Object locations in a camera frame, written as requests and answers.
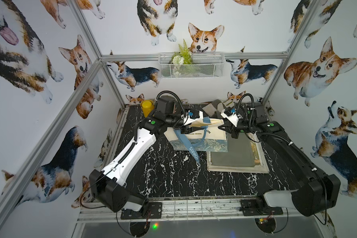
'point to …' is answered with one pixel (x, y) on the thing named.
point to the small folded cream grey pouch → (216, 107)
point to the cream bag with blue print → (211, 138)
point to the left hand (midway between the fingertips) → (203, 118)
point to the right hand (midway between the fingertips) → (219, 124)
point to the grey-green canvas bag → (239, 152)
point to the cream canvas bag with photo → (264, 168)
